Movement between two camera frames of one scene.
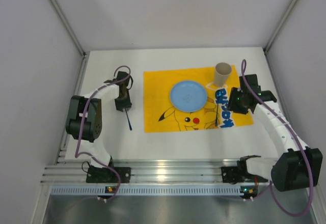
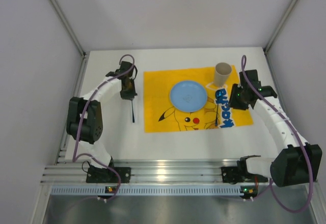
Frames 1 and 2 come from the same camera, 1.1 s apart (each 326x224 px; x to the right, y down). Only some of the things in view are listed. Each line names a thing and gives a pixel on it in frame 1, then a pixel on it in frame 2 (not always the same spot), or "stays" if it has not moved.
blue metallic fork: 129,120 -> 133,115
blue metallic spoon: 218,95 stays
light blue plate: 188,96 stays
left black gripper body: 123,105 -> 128,94
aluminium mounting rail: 157,173 stays
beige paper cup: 222,71 stays
